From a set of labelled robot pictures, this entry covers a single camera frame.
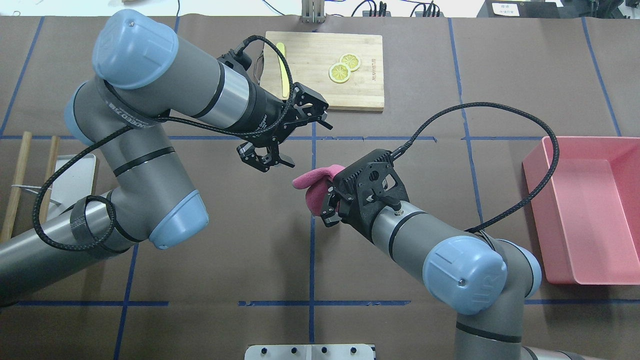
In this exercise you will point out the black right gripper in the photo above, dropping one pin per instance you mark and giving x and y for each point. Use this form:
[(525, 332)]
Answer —
[(328, 206)]

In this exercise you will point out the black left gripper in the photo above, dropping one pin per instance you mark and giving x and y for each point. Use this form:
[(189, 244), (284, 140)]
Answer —
[(263, 110)]

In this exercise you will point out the pink cloth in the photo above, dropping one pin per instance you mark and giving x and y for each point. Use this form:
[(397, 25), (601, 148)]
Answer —
[(316, 184)]

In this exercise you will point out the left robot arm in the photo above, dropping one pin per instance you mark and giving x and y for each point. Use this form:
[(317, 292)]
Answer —
[(145, 75)]

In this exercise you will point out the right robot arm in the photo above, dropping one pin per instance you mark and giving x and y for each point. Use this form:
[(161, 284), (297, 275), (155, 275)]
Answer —
[(484, 279)]

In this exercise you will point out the yellow plastic knife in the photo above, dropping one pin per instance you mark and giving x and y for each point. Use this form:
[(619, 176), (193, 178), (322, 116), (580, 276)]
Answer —
[(284, 78)]

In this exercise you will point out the lemon slice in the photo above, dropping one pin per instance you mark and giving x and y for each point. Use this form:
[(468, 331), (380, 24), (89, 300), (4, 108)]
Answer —
[(351, 60), (339, 73)]

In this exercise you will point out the bamboo cutting board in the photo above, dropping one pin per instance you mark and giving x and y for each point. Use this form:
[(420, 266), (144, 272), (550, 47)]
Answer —
[(310, 54)]

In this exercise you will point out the white rack tray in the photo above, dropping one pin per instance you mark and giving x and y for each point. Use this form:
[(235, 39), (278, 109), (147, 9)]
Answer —
[(75, 183)]

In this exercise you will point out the wooden rack rod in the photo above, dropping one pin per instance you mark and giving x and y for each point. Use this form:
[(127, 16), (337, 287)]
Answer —
[(50, 169), (15, 191)]

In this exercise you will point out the pink plastic bin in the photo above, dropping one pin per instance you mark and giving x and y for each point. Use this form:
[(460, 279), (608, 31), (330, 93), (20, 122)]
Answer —
[(588, 216)]

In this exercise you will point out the aluminium frame post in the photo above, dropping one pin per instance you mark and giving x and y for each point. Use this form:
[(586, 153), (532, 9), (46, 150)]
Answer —
[(313, 11)]

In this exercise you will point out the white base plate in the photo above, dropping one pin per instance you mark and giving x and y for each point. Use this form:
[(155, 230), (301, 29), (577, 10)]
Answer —
[(340, 351)]

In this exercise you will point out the white rack wire stand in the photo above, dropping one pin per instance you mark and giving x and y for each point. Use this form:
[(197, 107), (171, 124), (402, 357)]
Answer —
[(35, 190)]

